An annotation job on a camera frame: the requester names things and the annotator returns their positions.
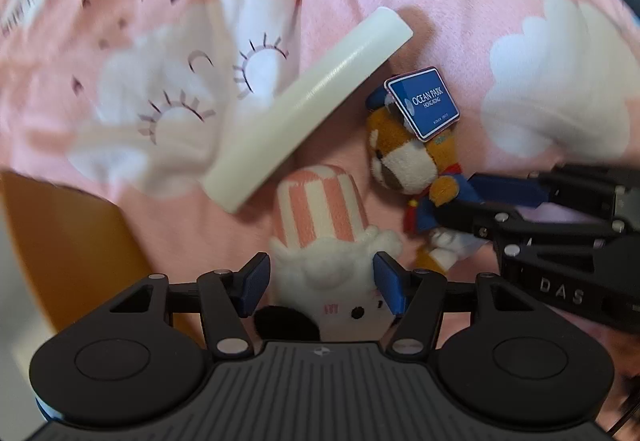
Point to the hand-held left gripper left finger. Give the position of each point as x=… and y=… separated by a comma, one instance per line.
x=254, y=285

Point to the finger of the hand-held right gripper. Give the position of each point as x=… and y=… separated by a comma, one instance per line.
x=505, y=193
x=480, y=221

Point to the brown plush toy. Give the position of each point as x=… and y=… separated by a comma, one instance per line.
x=405, y=161

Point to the blue hang tag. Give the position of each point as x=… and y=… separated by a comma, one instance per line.
x=425, y=103

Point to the white rectangular block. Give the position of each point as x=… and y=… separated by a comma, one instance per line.
x=310, y=101

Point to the white plush with striped hat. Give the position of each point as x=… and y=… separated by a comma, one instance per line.
x=320, y=231

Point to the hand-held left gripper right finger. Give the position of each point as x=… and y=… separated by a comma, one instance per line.
x=391, y=285

